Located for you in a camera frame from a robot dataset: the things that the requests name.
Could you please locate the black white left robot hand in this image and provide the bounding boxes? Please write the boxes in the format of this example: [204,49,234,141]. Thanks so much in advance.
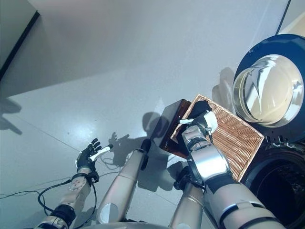
[76,137,114,171]

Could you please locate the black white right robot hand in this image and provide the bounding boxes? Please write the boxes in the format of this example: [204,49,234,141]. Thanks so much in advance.
[179,111,218,132]

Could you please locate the round glass washing machine door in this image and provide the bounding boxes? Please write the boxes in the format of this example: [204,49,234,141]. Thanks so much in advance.
[232,34,305,144]

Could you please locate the grey front-load washing machine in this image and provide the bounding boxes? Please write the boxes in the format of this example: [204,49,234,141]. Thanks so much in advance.
[242,135,305,228]

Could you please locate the rectangular wicker laundry basket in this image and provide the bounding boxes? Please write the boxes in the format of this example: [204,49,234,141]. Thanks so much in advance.
[170,94,265,183]

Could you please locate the amber translucent acrylic stool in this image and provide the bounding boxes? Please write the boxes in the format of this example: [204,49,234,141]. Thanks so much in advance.
[151,98,192,160]

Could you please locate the black left robot foot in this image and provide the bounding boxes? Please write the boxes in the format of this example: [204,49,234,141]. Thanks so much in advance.
[140,139,152,171]

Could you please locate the black robot foot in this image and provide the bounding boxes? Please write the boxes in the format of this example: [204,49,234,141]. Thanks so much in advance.
[140,139,152,171]
[173,166,192,190]

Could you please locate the black right robot foot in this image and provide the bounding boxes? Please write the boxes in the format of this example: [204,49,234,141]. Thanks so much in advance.
[173,166,192,190]

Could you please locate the silver robot torso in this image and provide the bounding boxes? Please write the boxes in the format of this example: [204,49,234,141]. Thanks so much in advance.
[78,220,173,229]

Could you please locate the silver right robot leg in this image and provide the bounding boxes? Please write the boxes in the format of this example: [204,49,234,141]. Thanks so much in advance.
[167,180,206,229]

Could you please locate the dark baseboard strip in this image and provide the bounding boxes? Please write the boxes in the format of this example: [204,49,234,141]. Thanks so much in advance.
[0,11,41,82]

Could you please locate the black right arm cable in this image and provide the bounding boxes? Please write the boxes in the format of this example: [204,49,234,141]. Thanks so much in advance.
[203,127,215,144]

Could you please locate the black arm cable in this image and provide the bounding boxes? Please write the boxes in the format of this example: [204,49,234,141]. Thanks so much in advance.
[38,178,99,226]
[203,127,215,144]

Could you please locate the white looped floor cable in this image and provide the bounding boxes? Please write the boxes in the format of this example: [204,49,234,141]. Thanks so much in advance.
[100,152,126,171]

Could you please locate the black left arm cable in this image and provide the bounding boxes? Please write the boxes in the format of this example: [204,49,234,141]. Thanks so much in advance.
[38,178,99,226]

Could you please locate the thin dark floor cable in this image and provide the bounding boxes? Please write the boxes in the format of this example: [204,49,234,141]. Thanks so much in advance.
[0,190,41,199]

